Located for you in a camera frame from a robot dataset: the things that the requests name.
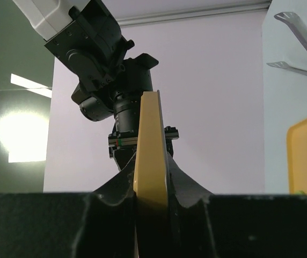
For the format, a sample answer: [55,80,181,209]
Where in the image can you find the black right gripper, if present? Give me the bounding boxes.
[71,53,159,206]

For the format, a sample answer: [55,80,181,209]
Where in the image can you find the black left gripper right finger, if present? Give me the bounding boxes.
[170,195,307,257]

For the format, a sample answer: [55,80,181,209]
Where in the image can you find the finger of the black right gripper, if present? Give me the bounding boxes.
[167,155,214,207]

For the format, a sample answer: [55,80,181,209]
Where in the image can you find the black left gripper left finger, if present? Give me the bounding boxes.
[0,192,135,257]

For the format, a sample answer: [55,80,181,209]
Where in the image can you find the silver tin lid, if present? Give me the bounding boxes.
[133,91,169,257]

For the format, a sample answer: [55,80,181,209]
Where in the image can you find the silver metal tongs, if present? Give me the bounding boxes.
[265,11,307,80]

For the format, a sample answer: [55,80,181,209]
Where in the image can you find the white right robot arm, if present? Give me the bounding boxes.
[16,1,307,257]

